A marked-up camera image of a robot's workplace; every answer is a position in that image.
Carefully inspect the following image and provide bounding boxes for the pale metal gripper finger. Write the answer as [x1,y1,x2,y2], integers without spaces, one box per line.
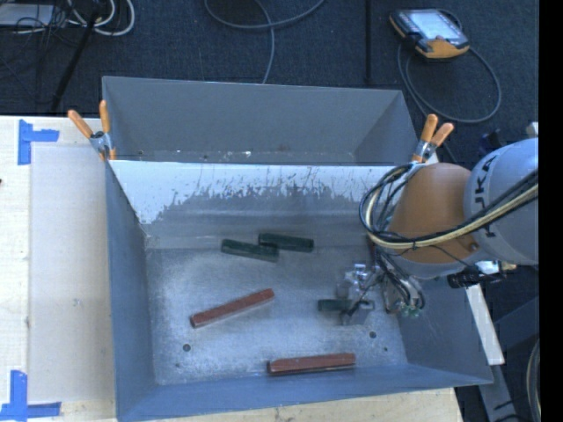
[336,262,376,301]
[340,299,377,327]

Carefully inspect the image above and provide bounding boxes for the dark green block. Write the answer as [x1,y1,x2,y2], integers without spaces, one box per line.
[220,238,281,264]
[317,298,354,313]
[258,232,316,254]

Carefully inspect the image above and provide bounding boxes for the red-brown flat block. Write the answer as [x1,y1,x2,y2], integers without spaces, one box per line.
[188,287,276,330]
[266,352,357,377]

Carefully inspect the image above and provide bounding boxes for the grey metal bin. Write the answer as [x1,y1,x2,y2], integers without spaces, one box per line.
[100,76,494,422]

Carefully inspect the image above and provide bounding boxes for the pale flat board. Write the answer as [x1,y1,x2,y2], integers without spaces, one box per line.
[27,141,116,404]

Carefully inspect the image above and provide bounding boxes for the black cylinder on white bracket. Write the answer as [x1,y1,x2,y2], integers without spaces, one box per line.
[447,259,518,290]

